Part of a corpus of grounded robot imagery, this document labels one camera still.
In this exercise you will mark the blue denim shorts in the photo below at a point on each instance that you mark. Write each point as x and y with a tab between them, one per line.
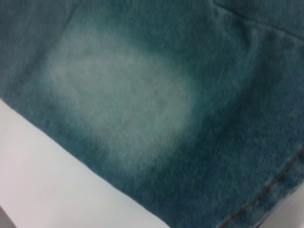
152	83

